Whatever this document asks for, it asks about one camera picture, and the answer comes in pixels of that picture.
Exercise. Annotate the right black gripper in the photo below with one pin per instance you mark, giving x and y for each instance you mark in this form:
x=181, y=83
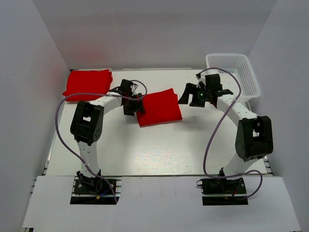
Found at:
x=192, y=89

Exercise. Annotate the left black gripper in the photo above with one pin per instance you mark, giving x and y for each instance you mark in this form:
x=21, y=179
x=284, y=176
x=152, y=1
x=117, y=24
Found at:
x=138, y=107

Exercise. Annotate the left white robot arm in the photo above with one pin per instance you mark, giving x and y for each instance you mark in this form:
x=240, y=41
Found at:
x=87, y=123

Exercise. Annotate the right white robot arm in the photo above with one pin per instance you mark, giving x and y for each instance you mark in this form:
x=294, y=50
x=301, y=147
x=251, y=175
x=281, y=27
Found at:
x=254, y=137

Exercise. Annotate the folded red t-shirt stack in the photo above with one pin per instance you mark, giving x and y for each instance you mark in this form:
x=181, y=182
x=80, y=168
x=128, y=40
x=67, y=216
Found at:
x=88, y=82

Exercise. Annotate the white plastic basket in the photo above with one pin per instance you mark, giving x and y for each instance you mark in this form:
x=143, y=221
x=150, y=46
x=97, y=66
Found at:
x=236, y=74

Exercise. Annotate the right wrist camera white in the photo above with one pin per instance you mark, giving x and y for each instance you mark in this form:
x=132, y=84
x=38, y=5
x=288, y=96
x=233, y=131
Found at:
x=201, y=81

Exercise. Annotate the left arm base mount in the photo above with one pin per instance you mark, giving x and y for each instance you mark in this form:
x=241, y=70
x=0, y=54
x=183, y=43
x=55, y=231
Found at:
x=95, y=191

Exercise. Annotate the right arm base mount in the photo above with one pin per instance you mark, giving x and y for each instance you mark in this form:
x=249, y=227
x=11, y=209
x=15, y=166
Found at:
x=222, y=192

